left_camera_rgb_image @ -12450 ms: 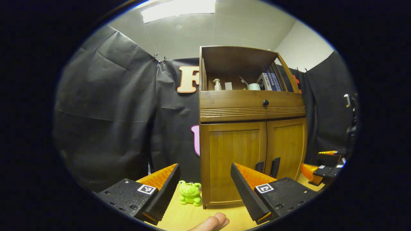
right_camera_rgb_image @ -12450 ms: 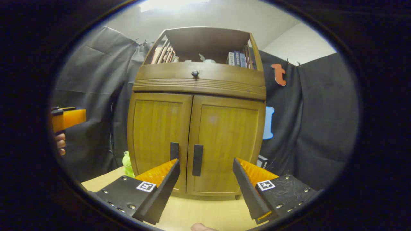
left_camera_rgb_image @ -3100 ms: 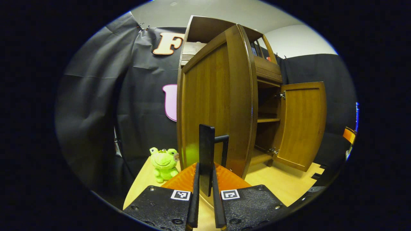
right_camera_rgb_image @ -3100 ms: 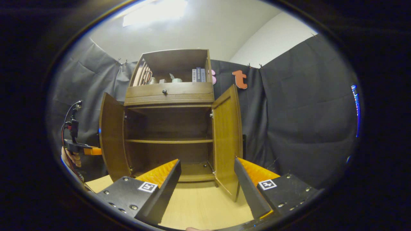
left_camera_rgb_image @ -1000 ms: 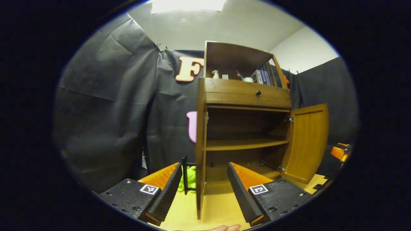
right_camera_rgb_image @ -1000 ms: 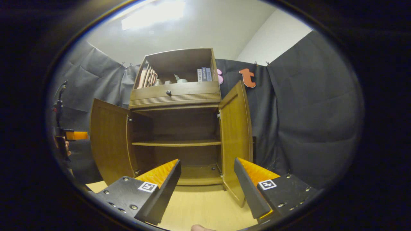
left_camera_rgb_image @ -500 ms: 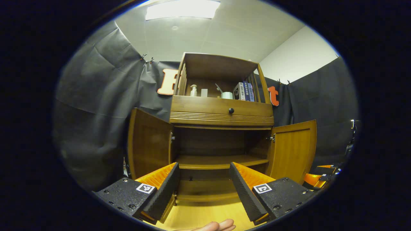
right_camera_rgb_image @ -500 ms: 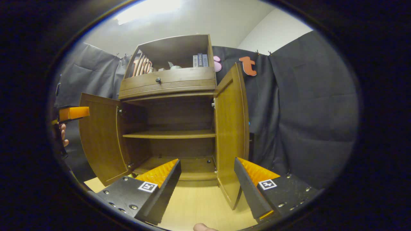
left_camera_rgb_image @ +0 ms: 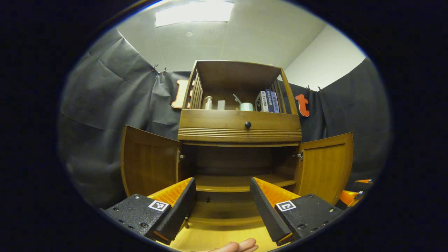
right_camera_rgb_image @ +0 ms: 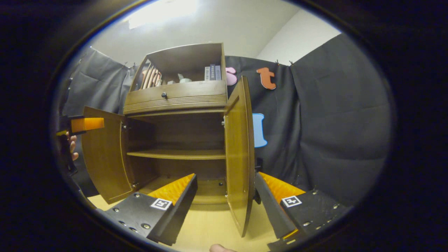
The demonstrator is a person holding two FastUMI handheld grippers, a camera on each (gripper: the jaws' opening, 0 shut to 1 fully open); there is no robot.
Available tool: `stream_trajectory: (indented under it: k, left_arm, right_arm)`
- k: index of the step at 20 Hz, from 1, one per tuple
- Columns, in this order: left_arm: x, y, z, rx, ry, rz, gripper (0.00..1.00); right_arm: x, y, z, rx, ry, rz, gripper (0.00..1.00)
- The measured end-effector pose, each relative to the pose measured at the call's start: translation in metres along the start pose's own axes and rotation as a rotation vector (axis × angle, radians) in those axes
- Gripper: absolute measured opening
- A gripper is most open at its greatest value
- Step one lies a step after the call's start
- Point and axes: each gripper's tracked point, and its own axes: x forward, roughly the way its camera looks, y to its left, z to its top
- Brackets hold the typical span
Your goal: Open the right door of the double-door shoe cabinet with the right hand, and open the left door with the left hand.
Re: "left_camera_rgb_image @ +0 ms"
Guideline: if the wooden double-door shoe cabinet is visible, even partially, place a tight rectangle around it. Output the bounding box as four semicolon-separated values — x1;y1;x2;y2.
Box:
177;60;303;228

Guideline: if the wooden cabinet drawer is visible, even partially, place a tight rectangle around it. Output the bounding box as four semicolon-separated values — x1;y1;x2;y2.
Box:
177;109;302;142

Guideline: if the wooden shoe cabinet door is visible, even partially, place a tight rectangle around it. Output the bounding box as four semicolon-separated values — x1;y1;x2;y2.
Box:
293;132;354;206
121;125;182;197

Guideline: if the dark blue book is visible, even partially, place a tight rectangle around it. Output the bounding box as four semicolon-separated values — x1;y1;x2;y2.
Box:
265;89;275;113

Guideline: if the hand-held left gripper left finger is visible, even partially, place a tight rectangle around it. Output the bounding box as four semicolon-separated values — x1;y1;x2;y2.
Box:
101;177;196;245

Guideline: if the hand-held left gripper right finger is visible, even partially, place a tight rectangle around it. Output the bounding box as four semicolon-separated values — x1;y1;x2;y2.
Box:
250;177;343;246

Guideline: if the grey book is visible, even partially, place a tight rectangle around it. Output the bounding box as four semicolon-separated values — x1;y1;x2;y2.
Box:
255;91;269;112

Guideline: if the black backdrop cloth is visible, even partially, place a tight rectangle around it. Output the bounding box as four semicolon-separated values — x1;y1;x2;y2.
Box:
58;28;392;209

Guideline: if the ceiling light panel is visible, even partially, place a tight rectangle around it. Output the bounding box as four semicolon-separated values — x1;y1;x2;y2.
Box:
155;1;234;28

